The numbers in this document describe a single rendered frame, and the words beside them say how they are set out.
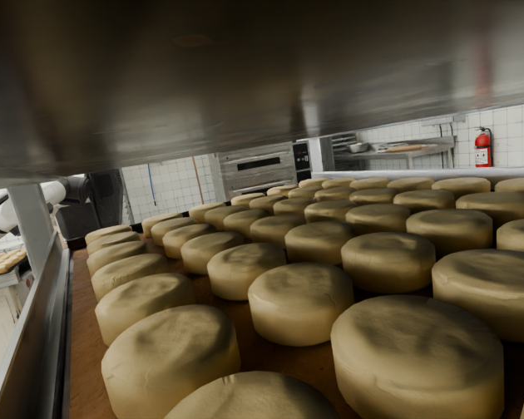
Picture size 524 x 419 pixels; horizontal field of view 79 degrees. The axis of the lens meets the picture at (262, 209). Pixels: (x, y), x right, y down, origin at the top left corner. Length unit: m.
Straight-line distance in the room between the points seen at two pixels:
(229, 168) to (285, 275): 4.62
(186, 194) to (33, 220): 5.33
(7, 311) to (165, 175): 4.32
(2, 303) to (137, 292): 1.49
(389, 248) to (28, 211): 0.38
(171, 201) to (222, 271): 5.56
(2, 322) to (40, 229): 1.27
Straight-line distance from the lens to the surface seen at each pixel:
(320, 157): 0.59
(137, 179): 5.71
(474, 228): 0.23
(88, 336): 0.21
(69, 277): 0.33
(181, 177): 5.72
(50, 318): 0.25
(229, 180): 4.73
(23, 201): 0.45
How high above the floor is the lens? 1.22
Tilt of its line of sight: 11 degrees down
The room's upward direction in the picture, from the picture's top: 9 degrees counter-clockwise
